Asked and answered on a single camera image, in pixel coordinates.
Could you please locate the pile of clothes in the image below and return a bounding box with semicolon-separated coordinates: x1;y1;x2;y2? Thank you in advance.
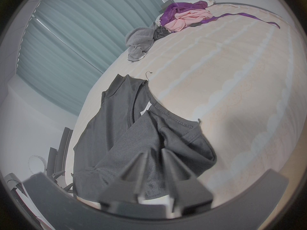
152;0;281;42

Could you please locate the bed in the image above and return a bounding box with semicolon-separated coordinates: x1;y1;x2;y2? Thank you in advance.
63;0;307;216

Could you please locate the black dressing table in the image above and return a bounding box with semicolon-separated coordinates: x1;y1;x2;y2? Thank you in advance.
47;147;73;194

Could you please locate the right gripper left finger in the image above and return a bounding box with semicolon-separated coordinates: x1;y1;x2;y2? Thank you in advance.
98;150;151;209

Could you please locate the grey garment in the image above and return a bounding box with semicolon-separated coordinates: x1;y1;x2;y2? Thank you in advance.
125;22;159;62

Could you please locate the blue-green curtain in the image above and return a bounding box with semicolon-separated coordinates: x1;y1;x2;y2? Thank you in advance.
33;0;166;73
17;18;106;117

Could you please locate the black T-shirt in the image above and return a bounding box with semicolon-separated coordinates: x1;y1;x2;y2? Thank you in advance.
72;71;218;201

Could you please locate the round white-framed mirror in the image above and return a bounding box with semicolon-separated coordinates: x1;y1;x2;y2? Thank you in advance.
28;155;48;175

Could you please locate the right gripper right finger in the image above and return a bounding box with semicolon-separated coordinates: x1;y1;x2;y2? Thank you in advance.
161;149;214;213

